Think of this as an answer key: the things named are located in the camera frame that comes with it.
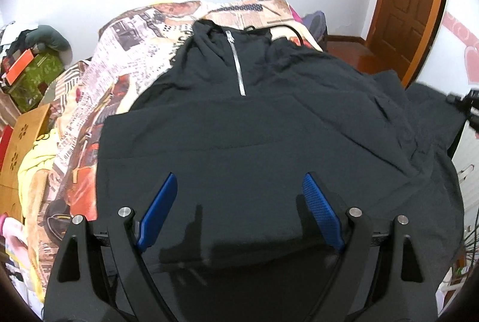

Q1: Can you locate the black zip hoodie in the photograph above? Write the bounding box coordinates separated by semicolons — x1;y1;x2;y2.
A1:
97;20;466;321

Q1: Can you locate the white sliding wardrobe door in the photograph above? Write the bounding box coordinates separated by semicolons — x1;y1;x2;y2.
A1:
413;0;479;308

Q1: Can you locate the pink plush toy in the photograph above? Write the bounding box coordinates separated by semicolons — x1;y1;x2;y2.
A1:
1;212;25;259

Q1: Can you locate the yellow blanket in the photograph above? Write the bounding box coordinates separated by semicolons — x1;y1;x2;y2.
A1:
17;128;60;303

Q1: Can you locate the brown wooden door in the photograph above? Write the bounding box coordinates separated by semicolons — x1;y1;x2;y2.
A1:
366;0;445;87

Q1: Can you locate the bamboo folding lap table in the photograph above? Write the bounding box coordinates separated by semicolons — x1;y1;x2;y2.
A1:
0;104;50;221

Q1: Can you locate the red and white box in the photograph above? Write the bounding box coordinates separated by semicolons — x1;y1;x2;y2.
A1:
0;126;13;169

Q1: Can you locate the dark blue grey bag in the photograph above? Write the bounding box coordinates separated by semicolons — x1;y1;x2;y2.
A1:
302;10;328;51

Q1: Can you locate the orange shoe box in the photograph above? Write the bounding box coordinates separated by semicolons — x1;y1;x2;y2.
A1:
6;49;34;85

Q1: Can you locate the newspaper print bed cover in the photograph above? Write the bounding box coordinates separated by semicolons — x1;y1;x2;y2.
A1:
22;0;323;270

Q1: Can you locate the white crumpled cloth pile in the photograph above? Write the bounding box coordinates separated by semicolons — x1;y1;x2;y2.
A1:
1;20;38;54

